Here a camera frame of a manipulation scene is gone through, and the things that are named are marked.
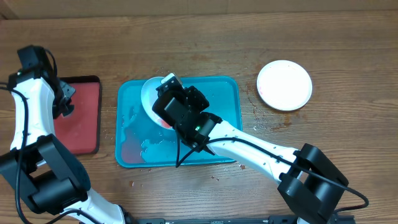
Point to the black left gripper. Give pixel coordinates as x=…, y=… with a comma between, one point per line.
x=71, y=91

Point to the light blue plate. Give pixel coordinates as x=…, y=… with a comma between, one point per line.
x=148, y=98

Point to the white plate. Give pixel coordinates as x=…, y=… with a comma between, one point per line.
x=284, y=85

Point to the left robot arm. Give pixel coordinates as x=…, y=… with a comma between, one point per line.
x=44, y=174

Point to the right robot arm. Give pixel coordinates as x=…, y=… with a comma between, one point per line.
x=313, y=188

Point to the dark red-lined tray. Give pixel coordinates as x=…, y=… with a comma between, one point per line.
x=79, y=131

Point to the teal plastic tray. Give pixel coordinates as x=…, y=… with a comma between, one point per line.
x=142, y=143

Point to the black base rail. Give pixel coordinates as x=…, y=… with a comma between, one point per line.
x=273, y=219

